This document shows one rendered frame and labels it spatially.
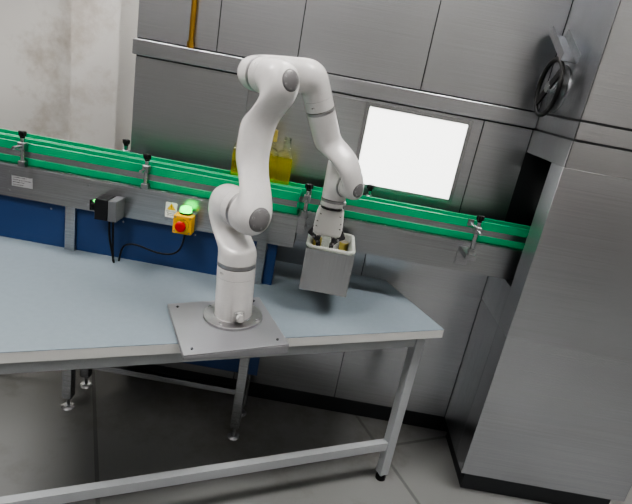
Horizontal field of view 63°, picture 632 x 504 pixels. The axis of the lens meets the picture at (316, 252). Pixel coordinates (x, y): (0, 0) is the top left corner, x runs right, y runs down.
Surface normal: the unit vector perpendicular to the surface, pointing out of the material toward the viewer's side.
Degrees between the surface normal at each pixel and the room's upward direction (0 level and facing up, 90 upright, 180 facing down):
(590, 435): 90
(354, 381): 90
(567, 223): 90
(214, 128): 90
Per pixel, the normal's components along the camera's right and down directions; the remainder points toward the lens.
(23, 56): 0.39, 0.37
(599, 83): -0.05, 0.33
